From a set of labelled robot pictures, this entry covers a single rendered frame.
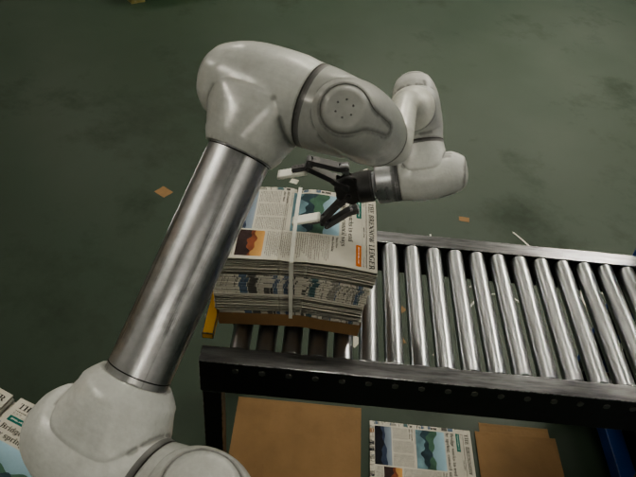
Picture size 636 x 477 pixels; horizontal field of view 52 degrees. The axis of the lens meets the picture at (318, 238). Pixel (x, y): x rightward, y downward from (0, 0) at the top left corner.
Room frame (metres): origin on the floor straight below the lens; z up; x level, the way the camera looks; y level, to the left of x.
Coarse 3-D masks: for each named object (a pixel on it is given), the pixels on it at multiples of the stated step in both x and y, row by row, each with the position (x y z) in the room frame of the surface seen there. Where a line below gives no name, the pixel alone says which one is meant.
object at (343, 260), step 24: (360, 216) 1.30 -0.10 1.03; (312, 240) 1.18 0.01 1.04; (336, 240) 1.19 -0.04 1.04; (360, 240) 1.21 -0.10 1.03; (312, 264) 1.11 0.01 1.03; (336, 264) 1.11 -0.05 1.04; (360, 264) 1.12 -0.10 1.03; (312, 288) 1.10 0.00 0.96; (336, 288) 1.10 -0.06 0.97; (360, 288) 1.10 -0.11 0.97; (312, 312) 1.10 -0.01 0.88; (336, 312) 1.10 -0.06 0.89; (360, 312) 1.10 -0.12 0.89
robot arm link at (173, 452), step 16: (160, 448) 0.49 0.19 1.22; (176, 448) 0.49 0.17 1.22; (192, 448) 0.47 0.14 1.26; (208, 448) 0.48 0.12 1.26; (144, 464) 0.46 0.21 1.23; (160, 464) 0.45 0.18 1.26; (176, 464) 0.44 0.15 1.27; (192, 464) 0.44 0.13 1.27; (208, 464) 0.45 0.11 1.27; (224, 464) 0.45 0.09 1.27; (240, 464) 0.47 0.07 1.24
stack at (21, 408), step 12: (0, 396) 0.80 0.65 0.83; (12, 396) 0.81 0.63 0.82; (0, 408) 0.77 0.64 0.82; (12, 408) 0.78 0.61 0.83; (24, 408) 0.78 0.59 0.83; (0, 420) 0.74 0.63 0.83; (12, 420) 0.75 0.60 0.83; (0, 432) 0.72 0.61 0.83; (12, 432) 0.72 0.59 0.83; (0, 444) 0.69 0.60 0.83; (12, 444) 0.69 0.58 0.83; (0, 456) 0.66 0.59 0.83; (12, 456) 0.67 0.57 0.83; (0, 468) 0.64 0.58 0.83; (12, 468) 0.64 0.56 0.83; (24, 468) 0.64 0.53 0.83
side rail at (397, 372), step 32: (224, 352) 1.01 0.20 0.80; (256, 352) 1.02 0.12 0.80; (224, 384) 0.97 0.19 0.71; (256, 384) 0.97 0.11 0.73; (288, 384) 0.98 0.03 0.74; (320, 384) 0.98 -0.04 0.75; (352, 384) 0.98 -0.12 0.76; (384, 384) 0.98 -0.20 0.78; (416, 384) 0.98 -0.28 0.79; (448, 384) 0.98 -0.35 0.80; (480, 384) 0.99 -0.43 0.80; (512, 384) 1.00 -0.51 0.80; (544, 384) 1.01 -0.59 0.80; (576, 384) 1.02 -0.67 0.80; (608, 384) 1.03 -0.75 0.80; (512, 416) 0.98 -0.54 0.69; (544, 416) 0.99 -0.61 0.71; (576, 416) 0.99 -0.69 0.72; (608, 416) 0.99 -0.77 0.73
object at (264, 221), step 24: (264, 192) 1.36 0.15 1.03; (264, 216) 1.26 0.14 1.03; (240, 240) 1.16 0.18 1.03; (264, 240) 1.17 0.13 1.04; (240, 264) 1.10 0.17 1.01; (264, 264) 1.10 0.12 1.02; (216, 288) 1.10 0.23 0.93; (240, 288) 1.10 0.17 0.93; (264, 288) 1.10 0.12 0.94; (240, 312) 1.10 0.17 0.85; (264, 312) 1.10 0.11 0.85
